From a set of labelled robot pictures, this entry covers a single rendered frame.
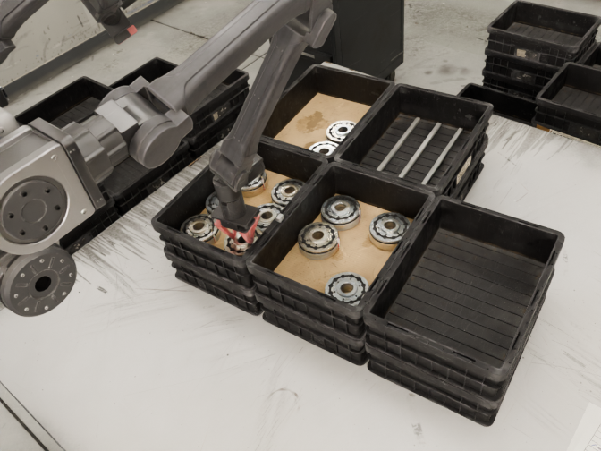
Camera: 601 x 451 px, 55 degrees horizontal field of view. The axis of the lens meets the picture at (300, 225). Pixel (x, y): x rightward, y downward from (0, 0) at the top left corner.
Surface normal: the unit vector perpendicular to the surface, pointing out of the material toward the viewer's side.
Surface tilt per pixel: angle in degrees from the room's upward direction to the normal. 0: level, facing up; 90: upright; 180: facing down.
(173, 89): 26
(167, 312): 0
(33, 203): 90
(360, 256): 0
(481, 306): 0
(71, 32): 90
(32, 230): 90
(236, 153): 69
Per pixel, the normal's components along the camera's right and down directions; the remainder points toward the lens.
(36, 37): 0.77, 0.40
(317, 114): -0.12, -0.69
